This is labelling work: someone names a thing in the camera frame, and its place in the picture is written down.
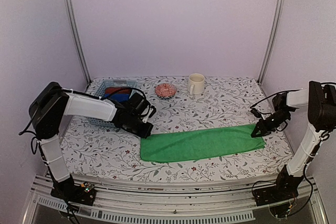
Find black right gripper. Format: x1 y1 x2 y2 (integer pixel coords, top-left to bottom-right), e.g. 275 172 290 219
253 110 291 137

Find green microfibre towel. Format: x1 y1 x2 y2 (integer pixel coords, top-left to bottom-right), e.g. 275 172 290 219
140 124 266 163

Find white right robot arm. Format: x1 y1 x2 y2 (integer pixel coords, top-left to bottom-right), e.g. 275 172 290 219
250 81 335 177

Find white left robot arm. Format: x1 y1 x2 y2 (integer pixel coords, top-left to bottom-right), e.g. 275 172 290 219
28 82 156 200

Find blue rolled towel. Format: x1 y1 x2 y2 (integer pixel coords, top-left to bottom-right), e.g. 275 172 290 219
104 93 130 102

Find light blue plastic basket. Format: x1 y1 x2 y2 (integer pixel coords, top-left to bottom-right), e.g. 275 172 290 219
87 79 137 127

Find red rolled towel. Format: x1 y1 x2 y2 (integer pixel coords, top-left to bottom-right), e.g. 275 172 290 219
104 87 132 94

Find red patterned small bowl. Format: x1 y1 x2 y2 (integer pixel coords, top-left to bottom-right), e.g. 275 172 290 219
154 83 177 100

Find cream ceramic mug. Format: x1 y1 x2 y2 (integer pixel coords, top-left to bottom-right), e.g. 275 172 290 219
187 73 205 95

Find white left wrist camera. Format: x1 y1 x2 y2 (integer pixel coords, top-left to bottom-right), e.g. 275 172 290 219
142 106 156 123

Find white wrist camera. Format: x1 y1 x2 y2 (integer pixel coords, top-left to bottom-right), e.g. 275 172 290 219
142 106 156 123
250 108 265 119

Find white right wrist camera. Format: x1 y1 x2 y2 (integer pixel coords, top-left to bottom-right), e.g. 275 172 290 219
250 108 265 119

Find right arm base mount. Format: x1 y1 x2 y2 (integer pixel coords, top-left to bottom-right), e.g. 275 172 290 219
251 165 303 206

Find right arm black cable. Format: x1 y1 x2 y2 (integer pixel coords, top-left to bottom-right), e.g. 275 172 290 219
249 82 336 204

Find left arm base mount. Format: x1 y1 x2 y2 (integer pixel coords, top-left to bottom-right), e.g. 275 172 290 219
50 176 97 206

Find aluminium front rail frame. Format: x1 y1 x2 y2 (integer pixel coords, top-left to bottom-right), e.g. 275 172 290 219
23 174 329 224

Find aluminium left corner post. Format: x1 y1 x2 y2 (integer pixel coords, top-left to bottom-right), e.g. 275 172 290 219
64 0 92 85

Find aluminium corner post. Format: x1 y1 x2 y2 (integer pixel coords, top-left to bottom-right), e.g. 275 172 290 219
258 0 285 85
64 0 92 85

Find aluminium right corner post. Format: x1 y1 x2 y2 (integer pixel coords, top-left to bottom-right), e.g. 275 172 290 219
258 0 285 85

